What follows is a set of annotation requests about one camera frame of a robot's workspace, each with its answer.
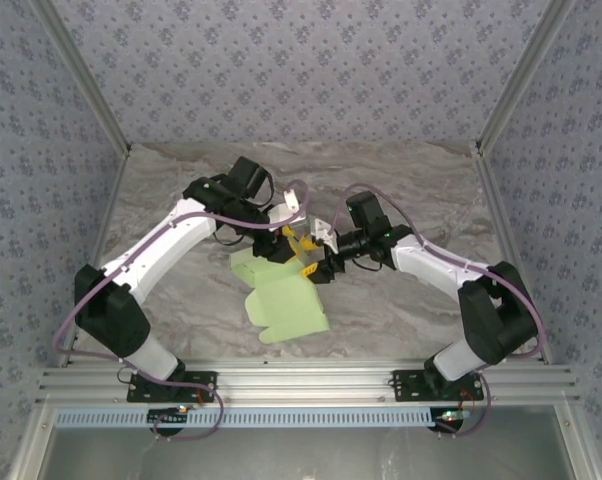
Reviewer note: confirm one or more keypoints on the small black adapter board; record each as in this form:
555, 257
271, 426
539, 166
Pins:
168, 415
451, 415

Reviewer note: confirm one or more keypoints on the light green paper box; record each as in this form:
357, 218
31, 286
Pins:
286, 310

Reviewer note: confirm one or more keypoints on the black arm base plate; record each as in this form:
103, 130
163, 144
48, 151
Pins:
201, 387
406, 390

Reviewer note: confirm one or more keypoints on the short aluminium frame post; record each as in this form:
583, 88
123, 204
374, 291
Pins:
31, 445
578, 445

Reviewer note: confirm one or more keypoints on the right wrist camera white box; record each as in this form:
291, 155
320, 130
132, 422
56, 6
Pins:
325, 232

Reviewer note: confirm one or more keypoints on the slanted aluminium frame post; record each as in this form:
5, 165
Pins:
522, 75
87, 75

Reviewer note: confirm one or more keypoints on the grey metal panel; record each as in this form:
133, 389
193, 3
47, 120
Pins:
306, 455

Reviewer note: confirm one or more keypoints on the aluminium table side rail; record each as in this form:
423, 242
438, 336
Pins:
503, 225

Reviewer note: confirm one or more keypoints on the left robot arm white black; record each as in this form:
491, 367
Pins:
166, 245

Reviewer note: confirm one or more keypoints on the long aluminium frame rail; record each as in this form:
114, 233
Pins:
306, 385

